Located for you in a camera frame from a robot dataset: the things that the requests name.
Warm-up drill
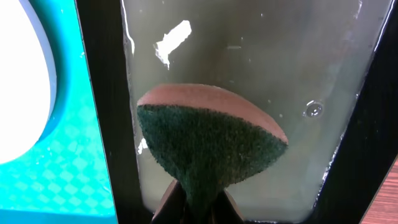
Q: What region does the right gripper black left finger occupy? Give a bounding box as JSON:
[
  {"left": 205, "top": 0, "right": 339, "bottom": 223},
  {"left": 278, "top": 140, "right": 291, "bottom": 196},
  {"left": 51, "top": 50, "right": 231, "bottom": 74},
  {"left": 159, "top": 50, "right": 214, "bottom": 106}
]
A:
[{"left": 151, "top": 179, "right": 186, "bottom": 224}]

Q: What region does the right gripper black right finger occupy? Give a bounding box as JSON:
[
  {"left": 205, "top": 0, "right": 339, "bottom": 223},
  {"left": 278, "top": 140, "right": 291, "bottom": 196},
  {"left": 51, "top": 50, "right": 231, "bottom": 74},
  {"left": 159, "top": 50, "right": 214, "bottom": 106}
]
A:
[{"left": 213, "top": 191, "right": 244, "bottom": 224}]

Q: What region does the green dish sponge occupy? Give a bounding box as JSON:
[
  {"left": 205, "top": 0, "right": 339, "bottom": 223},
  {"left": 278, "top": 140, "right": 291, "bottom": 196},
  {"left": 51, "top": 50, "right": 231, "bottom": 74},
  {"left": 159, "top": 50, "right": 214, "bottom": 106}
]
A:
[{"left": 137, "top": 84, "right": 289, "bottom": 220}]

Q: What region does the white plate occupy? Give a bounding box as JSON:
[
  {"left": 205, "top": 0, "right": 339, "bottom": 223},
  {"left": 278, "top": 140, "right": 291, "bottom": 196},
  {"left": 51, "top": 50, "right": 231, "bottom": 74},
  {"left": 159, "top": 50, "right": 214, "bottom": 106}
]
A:
[{"left": 1, "top": 0, "right": 57, "bottom": 163}]

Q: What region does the blue plastic tray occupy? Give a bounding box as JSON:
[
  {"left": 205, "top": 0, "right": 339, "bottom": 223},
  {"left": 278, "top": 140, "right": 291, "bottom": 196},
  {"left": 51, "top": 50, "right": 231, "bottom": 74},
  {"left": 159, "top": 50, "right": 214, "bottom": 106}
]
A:
[{"left": 1, "top": 0, "right": 117, "bottom": 224}]

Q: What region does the black water tray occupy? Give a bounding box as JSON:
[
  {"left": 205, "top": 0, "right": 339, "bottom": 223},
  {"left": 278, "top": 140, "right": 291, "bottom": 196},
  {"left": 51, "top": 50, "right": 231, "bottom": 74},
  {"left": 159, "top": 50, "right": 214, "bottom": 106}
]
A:
[{"left": 76, "top": 0, "right": 397, "bottom": 223}]

